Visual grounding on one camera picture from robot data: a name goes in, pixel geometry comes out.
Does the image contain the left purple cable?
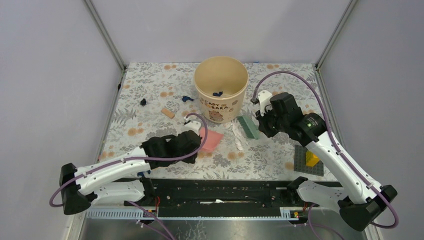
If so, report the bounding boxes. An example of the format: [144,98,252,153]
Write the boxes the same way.
[49,112,209,240]

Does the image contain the yellow lego brick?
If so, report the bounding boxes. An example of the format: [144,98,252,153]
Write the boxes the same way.
[305,150,320,167]

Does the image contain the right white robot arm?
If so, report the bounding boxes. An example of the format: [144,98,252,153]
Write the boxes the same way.
[251,90,398,231]

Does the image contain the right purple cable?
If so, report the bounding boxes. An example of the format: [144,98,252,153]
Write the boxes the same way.
[251,70,399,240]

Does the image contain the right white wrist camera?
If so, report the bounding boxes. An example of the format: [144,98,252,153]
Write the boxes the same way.
[251,90,273,117]

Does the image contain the grey lego baseplate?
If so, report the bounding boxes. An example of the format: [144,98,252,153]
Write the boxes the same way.
[293,145,324,177]

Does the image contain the purple cable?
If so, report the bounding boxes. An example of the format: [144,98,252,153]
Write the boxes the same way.
[251,70,399,240]
[49,112,209,240]

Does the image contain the green hand brush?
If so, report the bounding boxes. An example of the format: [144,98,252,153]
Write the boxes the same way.
[236,115,260,140]

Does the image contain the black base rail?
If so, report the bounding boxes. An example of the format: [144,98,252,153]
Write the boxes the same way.
[137,177,310,218]

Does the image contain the beige plastic bucket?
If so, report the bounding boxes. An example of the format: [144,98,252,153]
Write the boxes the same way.
[193,56,249,124]

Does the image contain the pink plastic dustpan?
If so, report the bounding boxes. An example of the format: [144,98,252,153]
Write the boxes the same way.
[200,129,224,153]

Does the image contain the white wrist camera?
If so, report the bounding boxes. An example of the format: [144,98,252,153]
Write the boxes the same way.
[182,120,202,135]
[251,90,273,117]

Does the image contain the floral table cloth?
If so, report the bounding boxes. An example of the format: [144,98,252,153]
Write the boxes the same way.
[99,62,321,181]

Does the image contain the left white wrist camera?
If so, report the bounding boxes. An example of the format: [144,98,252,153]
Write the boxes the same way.
[182,120,202,135]

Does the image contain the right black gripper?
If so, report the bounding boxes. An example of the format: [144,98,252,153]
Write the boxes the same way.
[255,104,288,138]

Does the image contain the white paper scrap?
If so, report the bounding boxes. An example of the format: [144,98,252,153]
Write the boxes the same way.
[231,119,247,151]

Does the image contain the tan wooden block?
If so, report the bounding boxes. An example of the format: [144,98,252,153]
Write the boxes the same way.
[161,108,175,119]

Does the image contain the dark blue paper scrap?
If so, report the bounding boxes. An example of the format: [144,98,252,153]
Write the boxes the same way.
[212,91,223,97]

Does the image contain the small blue paper scrap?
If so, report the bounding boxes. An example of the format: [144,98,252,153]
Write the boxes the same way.
[181,96,194,103]

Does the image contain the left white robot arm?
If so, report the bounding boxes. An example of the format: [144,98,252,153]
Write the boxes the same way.
[59,130,203,215]

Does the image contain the small black paper scrap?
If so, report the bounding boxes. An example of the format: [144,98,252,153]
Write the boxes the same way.
[140,98,147,106]

